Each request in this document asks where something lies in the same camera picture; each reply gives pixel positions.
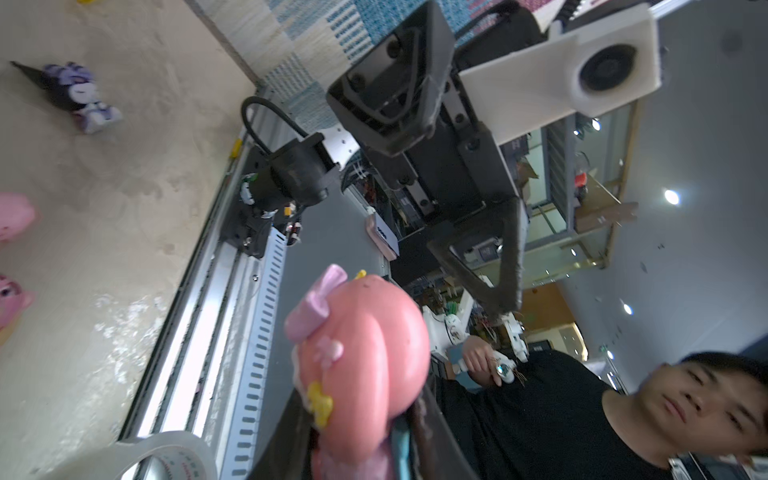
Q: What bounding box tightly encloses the pink round figure toy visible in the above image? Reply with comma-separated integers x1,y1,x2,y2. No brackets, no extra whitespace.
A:
284,264,430,479

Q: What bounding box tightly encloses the black white kuromi figure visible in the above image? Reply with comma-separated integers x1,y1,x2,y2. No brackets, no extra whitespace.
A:
10,61,123,135

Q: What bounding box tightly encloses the pink pig toy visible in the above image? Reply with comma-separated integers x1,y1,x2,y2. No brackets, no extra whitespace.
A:
1,192,38,243

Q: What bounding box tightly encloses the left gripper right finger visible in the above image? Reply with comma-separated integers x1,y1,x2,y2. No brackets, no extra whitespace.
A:
410,387,477,480

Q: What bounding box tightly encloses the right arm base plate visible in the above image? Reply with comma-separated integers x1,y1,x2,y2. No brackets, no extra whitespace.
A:
218,143,313,260

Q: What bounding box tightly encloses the person's hand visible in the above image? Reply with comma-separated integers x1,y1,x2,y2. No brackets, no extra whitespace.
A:
462,336,503,388

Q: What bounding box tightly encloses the clear tape roll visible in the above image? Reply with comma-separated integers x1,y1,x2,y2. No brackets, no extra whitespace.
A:
43,431,218,479

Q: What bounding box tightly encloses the person in black shirt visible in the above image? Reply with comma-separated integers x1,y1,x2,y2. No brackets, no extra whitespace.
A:
429,350,767,479

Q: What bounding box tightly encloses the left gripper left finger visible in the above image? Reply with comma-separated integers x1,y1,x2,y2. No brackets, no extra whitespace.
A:
246,390,313,480

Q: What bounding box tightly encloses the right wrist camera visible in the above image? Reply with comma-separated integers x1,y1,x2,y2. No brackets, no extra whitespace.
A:
459,3,662,144

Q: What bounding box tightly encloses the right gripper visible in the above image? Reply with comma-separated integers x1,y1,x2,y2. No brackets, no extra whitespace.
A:
326,1,528,318

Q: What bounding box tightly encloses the pink bear donut toy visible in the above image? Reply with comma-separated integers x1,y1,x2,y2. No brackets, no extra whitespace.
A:
0,275,35,345

